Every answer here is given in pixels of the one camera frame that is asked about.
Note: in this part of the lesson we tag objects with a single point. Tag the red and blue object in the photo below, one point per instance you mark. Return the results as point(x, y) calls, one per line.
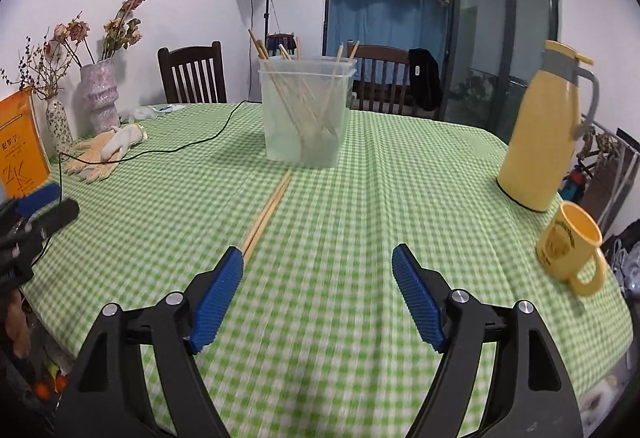
point(575, 185)

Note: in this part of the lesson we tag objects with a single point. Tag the small floral vase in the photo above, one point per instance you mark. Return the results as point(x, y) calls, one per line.
point(59, 126)

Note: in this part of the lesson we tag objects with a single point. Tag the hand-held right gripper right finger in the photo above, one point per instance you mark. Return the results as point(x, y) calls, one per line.
point(417, 298)

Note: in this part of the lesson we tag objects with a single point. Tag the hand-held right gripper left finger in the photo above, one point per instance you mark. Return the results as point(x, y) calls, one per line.
point(217, 298)

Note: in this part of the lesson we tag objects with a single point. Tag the yellow bear mug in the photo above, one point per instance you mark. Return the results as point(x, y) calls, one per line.
point(560, 248)

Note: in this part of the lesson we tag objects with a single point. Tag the fluffy white dog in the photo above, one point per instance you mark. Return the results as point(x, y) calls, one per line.
point(605, 393)

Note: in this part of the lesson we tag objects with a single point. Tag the yellow thermos jug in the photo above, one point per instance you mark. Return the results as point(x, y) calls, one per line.
point(537, 133)

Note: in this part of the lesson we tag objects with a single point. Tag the white work glove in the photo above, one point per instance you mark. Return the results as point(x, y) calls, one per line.
point(125, 138)

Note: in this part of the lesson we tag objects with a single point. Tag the yellowish work glove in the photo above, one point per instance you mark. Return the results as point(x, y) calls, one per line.
point(92, 163)

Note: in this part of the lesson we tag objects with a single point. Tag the metal drying rack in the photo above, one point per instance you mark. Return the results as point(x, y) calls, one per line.
point(622, 188)

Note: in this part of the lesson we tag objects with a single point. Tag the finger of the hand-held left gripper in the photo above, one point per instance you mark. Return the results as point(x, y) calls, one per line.
point(57, 218)
point(40, 197)

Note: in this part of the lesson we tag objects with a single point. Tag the orange book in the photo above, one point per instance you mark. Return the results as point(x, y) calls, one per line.
point(20, 143)

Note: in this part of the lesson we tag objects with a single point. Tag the orange round object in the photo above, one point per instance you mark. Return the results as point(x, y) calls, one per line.
point(61, 383)

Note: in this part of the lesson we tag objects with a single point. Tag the black bag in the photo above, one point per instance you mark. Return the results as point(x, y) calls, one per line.
point(625, 230)

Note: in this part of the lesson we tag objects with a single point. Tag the bunch of wooden chopsticks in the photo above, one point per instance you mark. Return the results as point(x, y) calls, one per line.
point(258, 44)

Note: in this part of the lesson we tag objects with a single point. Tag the long wooden chopstick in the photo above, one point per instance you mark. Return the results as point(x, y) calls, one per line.
point(269, 219)
point(260, 217)

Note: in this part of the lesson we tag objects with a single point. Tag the dark brown panel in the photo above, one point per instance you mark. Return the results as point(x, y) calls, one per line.
point(602, 188)

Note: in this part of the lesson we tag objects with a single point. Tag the pink white ribbed vase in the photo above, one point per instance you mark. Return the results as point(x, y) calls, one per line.
point(100, 98)

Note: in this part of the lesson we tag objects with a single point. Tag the person's left hand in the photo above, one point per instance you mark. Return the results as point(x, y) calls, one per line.
point(17, 328)

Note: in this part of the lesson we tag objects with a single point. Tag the clear plastic bag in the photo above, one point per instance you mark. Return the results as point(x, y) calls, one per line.
point(630, 263)

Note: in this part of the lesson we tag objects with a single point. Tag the dark potted plant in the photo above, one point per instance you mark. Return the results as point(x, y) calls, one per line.
point(480, 91)

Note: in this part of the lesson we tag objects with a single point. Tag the clear plastic container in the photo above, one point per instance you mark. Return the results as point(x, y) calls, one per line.
point(305, 148)

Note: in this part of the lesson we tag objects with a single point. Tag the dried flower bouquet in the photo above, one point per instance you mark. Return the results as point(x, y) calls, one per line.
point(122, 31)

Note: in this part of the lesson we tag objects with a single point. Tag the sliding glass door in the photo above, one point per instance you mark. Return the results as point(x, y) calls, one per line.
point(480, 18)

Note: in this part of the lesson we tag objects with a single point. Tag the green checked tablecloth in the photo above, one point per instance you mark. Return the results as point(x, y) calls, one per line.
point(375, 198)

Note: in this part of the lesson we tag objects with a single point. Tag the dried twig bunch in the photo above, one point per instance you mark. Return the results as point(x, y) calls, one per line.
point(47, 83)

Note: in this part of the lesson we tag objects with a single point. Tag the red blue fringed decoration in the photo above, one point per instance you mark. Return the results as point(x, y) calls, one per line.
point(275, 41)

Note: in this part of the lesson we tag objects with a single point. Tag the dark wooden chair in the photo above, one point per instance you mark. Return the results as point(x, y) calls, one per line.
point(192, 53)
point(380, 53)

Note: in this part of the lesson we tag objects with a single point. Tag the black jacket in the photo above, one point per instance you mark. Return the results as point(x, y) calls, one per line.
point(425, 83)

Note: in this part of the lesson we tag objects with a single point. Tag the white crumpled cloth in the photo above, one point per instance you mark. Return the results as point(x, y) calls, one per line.
point(150, 112)

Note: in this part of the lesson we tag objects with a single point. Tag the row of brown hanging pieces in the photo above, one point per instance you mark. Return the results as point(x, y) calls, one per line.
point(600, 143)

